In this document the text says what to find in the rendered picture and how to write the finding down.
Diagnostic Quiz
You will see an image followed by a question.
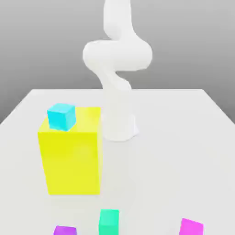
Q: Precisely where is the small cyan cube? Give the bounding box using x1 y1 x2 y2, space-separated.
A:
47 102 77 132

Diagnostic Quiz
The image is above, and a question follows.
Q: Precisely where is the small magenta cube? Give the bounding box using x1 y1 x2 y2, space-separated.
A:
179 218 204 235

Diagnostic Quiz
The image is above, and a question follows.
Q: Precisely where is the small green cube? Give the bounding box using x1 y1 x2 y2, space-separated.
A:
98 209 120 235

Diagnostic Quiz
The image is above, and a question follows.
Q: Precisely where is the small purple cube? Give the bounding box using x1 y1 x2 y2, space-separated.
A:
53 225 77 235

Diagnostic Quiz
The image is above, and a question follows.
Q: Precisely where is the large yellow box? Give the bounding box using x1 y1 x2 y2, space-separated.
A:
37 106 102 196

